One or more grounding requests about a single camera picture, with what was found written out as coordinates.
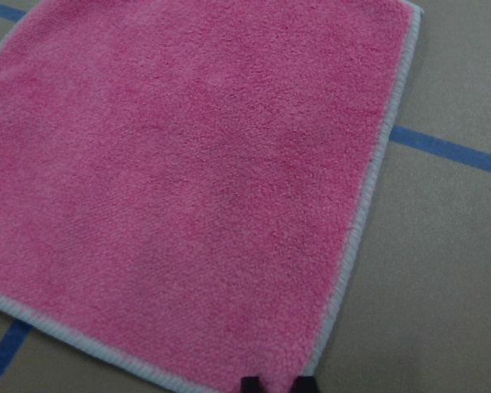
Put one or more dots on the blue tape line lengthwise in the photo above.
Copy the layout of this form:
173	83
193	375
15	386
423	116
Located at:
11	342

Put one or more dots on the pink towel with grey back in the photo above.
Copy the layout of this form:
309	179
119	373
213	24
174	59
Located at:
184	184

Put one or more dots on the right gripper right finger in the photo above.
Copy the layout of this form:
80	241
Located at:
304	384

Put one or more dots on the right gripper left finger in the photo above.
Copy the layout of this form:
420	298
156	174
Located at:
251	385

